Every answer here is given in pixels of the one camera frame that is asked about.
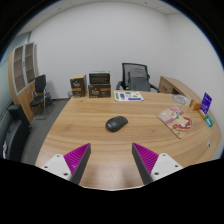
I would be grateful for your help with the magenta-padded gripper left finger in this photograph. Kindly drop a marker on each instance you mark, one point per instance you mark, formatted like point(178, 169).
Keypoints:
point(77, 157)

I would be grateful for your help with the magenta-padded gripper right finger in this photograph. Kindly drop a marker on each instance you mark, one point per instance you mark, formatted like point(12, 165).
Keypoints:
point(146, 158)

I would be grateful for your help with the black computer mouse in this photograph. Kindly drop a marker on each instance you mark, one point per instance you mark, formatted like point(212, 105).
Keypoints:
point(116, 123)

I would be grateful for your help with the cartoon print mouse pad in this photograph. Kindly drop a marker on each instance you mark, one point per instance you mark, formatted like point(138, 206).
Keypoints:
point(175, 121)

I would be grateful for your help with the small white round cap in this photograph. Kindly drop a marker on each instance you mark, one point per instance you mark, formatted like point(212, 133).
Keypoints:
point(209, 144)

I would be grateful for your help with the white green purple sticker sheet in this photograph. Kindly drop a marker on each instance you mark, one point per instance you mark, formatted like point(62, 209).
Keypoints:
point(128, 96)

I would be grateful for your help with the round patterned white disc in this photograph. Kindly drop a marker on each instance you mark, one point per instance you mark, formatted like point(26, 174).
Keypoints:
point(180, 99)

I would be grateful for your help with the black leather sofa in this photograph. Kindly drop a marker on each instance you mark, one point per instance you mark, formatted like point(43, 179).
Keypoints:
point(13, 133)

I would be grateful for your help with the wide brown cardboard box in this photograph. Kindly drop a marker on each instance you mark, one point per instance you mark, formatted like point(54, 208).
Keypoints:
point(99, 91)

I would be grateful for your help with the tall brown cardboard box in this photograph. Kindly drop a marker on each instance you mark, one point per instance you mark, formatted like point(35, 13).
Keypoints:
point(78, 86)

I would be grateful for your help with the small orange box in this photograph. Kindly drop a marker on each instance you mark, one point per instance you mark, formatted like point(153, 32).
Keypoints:
point(195, 105)

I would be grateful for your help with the small green box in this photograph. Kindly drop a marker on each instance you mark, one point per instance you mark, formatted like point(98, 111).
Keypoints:
point(209, 121)

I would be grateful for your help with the wooden side cabinet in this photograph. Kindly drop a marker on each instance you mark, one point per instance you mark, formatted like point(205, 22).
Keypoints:
point(175, 86)

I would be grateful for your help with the grey backpack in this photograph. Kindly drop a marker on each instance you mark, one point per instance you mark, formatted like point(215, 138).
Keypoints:
point(139, 80)

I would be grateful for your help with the purple sign card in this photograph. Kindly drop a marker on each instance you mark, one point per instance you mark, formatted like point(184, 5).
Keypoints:
point(206, 102)

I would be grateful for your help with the black visitor chair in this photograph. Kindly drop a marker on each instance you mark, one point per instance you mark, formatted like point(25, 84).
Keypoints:
point(40, 84)

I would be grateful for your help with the black cardboard box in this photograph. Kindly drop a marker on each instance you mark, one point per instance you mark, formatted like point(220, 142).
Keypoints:
point(99, 78)

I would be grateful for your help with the black mesh office chair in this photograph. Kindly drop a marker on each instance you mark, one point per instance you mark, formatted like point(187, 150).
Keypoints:
point(125, 71)

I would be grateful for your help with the wooden shelf unit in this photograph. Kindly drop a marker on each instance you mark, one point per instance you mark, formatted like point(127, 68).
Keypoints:
point(22, 75)

